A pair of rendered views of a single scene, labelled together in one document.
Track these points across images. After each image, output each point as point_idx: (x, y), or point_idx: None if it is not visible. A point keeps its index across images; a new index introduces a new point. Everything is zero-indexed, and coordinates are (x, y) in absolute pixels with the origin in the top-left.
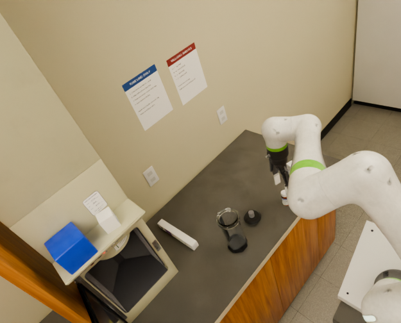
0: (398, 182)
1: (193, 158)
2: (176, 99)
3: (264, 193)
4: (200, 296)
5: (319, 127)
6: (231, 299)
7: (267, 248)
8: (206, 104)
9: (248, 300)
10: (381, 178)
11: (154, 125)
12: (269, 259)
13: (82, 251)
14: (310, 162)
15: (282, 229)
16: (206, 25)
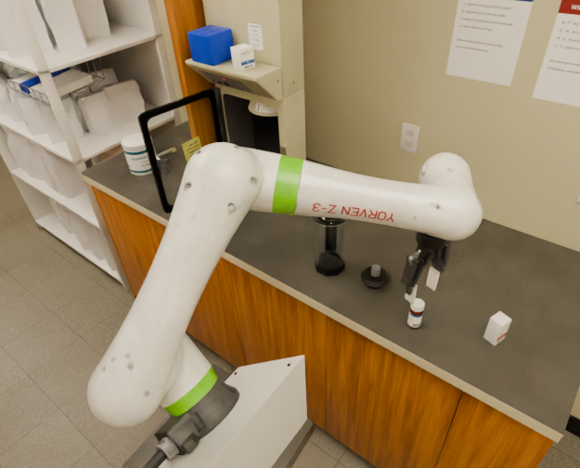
0: (192, 204)
1: (482, 188)
2: (528, 75)
3: (432, 295)
4: (256, 237)
5: (435, 214)
6: (250, 265)
7: (321, 298)
8: (579, 141)
9: (278, 315)
10: (186, 171)
11: (464, 80)
12: (325, 323)
13: (203, 49)
14: (292, 164)
15: (356, 317)
16: None
